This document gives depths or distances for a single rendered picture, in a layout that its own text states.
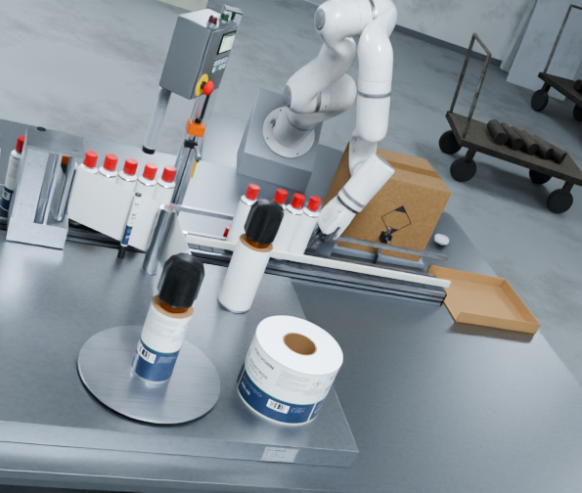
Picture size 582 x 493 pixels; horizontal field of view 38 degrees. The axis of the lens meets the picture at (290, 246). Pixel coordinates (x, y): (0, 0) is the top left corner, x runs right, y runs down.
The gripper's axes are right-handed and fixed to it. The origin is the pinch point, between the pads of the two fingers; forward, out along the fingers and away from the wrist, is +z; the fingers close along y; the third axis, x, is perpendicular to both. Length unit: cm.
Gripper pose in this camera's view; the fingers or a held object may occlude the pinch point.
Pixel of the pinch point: (314, 243)
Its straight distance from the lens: 245.9
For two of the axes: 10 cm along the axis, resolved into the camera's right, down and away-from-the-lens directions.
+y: 2.3, 5.3, -8.1
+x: 7.5, 4.4, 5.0
